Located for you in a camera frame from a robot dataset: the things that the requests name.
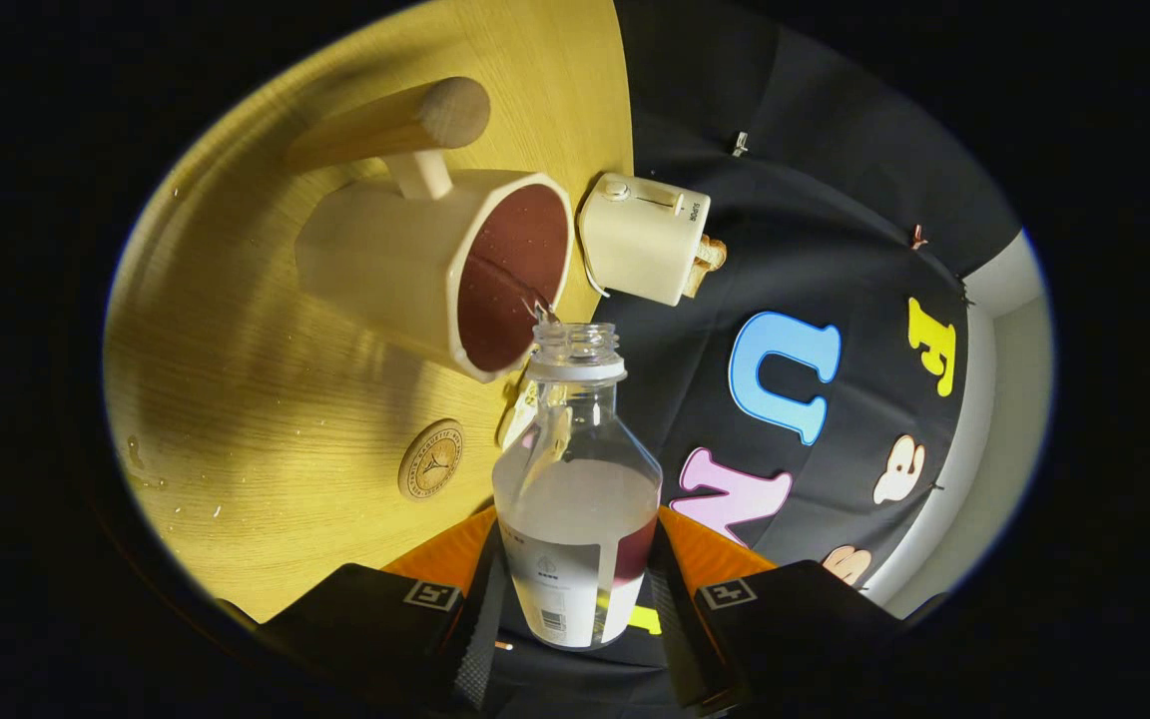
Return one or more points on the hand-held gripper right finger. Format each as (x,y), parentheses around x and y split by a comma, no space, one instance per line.
(680,639)

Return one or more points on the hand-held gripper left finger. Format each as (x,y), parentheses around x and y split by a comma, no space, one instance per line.
(480,639)

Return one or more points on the clear juice bottle white label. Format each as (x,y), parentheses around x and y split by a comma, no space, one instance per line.
(575,519)

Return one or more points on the round wooden coaster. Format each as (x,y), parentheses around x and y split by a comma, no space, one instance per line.
(431,459)

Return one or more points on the white divided grain dish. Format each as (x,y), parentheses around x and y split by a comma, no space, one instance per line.
(513,404)

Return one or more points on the wooden table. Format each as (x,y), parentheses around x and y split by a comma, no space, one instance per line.
(266,399)

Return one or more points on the toast slice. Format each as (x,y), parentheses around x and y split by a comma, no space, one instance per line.
(714,252)
(700,282)

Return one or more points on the cream toaster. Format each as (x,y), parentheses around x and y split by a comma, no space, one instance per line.
(640,240)

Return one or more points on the black backdrop cloth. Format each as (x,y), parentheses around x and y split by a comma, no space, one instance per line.
(815,200)

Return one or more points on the pink clip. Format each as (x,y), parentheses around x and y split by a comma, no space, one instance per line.
(919,237)

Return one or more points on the white clip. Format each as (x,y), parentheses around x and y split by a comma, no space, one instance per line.
(740,143)

